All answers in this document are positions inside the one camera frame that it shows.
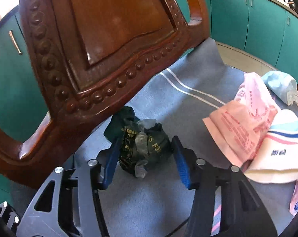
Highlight dark green wrapper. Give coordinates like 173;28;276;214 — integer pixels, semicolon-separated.
104;106;173;179

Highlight white paper cup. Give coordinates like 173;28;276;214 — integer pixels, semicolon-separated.
244;109;298;183

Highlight light blue face mask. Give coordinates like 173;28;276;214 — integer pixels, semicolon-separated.
261;71;298;107

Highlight teal kitchen cabinets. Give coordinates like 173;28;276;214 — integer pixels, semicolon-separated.
0;0;298;199

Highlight blue striped towel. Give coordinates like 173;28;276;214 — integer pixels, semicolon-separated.
10;37;298;237

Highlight pink paper bag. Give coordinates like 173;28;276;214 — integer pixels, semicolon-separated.
203;72;281;167

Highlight carved wooden chair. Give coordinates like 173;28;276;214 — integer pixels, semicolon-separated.
0;0;209;188

